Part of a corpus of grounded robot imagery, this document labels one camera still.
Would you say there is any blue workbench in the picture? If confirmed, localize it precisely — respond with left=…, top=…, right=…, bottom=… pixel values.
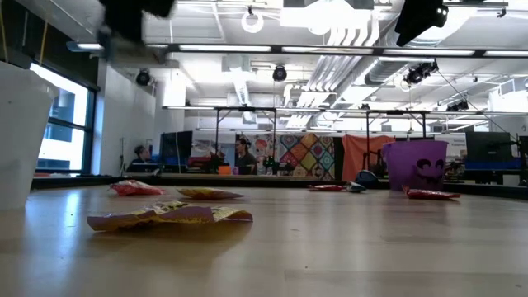
left=464, top=158, right=524, bottom=171

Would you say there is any ceiling light track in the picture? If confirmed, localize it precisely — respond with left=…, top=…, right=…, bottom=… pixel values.
left=66, top=40, right=528, bottom=59

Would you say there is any colourful patchwork quilt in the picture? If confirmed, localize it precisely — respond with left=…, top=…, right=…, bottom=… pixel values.
left=279, top=132, right=336, bottom=180

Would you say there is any person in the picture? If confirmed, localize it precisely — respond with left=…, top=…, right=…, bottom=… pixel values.
left=234, top=137, right=259, bottom=176
left=126, top=144, right=153, bottom=166

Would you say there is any silver ceiling duct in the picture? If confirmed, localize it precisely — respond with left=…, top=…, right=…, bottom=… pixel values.
left=365, top=24, right=445, bottom=87

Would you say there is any black metal frame rig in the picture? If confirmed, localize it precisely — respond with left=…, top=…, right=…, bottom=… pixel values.
left=214, top=105, right=278, bottom=174
left=365, top=109, right=428, bottom=141

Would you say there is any yellow candy packet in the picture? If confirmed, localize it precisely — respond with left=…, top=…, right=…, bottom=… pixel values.
left=176, top=186, right=247, bottom=201

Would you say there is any red Skittles packet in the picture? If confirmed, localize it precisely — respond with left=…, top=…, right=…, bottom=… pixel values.
left=109, top=179, right=167, bottom=197
left=402, top=185, right=462, bottom=201
left=307, top=184, right=346, bottom=193

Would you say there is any yellow hanging cord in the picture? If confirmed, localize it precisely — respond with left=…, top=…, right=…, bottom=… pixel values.
left=38, top=0, right=51, bottom=67
left=0, top=0, right=7, bottom=63

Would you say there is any purple jack-o-lantern bucket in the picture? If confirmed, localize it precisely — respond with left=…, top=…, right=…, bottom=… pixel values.
left=381, top=139, right=450, bottom=191

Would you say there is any yellow Sour Patch bag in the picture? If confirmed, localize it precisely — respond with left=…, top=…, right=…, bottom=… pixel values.
left=86, top=200, right=255, bottom=232

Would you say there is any black table edge rail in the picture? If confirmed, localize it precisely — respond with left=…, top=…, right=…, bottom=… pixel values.
left=31, top=172, right=528, bottom=199

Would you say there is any large window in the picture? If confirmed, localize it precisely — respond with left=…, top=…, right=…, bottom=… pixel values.
left=31, top=61, right=99, bottom=177

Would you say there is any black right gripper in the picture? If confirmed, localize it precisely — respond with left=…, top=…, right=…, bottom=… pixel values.
left=394, top=0, right=450, bottom=47

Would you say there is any white ceiling ring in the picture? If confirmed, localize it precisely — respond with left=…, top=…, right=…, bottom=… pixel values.
left=240, top=8, right=266, bottom=35

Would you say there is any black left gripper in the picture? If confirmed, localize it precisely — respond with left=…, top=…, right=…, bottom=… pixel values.
left=97, top=0, right=177, bottom=45

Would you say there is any black computer monitor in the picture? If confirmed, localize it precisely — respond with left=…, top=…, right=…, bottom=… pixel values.
left=159, top=130, right=194, bottom=166
left=464, top=131, right=513, bottom=161

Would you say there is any white plastic bucket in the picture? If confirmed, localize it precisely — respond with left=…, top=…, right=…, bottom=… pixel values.
left=0, top=61, right=60, bottom=211

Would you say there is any orange hanging cloth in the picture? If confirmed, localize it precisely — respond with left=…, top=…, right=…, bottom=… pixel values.
left=341, top=134, right=396, bottom=182

